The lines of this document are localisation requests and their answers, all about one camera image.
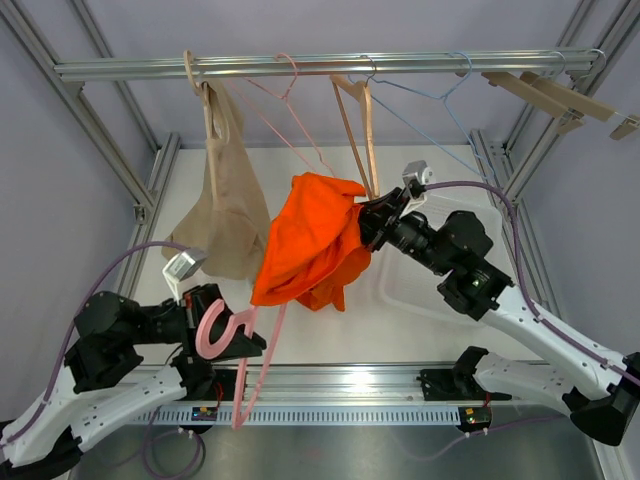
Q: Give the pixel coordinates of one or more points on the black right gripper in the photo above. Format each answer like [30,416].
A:
[373,219]

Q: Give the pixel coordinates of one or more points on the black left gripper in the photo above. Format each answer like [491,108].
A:
[192,308]

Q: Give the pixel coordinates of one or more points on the orange t shirt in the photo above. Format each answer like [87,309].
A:
[314,247]

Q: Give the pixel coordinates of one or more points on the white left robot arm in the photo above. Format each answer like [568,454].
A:
[85,406]

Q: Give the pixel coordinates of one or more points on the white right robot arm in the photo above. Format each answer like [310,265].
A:
[474,287]

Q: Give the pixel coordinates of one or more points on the wooden hanger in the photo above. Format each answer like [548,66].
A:
[359,91]

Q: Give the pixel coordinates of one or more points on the beige hanger under garment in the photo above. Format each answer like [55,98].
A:
[192,75]

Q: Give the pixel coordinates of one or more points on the beige garment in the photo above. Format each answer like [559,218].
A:
[230,221]

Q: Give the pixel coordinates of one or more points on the white plastic basket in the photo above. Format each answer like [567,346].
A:
[406,285]

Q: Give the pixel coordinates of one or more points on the wooden hangers at right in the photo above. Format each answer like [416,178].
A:
[561,102]

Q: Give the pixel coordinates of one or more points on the aluminium hanging rod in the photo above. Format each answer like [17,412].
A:
[368,64]

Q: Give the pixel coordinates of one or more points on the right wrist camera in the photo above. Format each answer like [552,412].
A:
[416,176]

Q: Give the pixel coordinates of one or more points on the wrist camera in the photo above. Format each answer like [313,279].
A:
[181,271]
[416,176]

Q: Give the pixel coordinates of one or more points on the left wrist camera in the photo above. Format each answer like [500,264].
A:
[181,271]

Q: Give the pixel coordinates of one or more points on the aluminium front rail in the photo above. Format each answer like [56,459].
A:
[432,383]

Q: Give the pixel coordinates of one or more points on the white slotted cable duct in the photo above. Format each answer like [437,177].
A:
[309,416]

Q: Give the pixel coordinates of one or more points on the thin pink wire hanger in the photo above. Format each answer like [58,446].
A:
[285,99]

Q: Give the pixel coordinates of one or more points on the blue wire hanger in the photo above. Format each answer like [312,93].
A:
[415,115]

